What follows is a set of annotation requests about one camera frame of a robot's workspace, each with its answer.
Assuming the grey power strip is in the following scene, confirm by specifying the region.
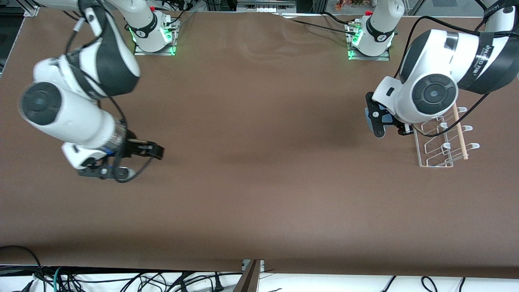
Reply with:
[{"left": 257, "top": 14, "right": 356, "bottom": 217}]
[{"left": 236, "top": 0, "right": 297, "bottom": 13}]

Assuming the aluminium frame extrusion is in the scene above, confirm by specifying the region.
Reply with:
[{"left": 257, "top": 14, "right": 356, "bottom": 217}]
[{"left": 22, "top": 0, "right": 40, "bottom": 17}]

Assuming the white wire cup rack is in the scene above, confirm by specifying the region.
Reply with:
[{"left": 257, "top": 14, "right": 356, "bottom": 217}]
[{"left": 413, "top": 103, "right": 480, "bottom": 168}]

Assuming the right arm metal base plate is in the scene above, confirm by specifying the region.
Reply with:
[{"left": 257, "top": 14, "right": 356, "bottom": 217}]
[{"left": 134, "top": 18, "right": 178, "bottom": 56}]

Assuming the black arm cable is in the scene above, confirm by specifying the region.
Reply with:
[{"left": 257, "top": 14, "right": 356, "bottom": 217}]
[
  {"left": 399, "top": 15, "right": 519, "bottom": 137},
  {"left": 63, "top": 6, "right": 157, "bottom": 184}
]

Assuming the large table cover sheet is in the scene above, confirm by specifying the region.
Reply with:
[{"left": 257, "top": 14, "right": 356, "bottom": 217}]
[{"left": 0, "top": 8, "right": 519, "bottom": 279}]

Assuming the teal cable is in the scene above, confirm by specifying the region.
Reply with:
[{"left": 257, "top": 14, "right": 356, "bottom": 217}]
[{"left": 53, "top": 266, "right": 65, "bottom": 292}]

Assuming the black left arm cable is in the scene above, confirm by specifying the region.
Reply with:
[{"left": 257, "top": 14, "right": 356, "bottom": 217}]
[{"left": 399, "top": 15, "right": 519, "bottom": 137}]

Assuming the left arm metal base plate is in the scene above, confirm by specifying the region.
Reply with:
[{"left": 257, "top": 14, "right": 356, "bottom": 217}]
[{"left": 347, "top": 22, "right": 391, "bottom": 61}]

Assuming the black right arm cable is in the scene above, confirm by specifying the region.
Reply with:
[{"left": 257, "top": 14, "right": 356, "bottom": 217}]
[{"left": 63, "top": 6, "right": 157, "bottom": 184}]

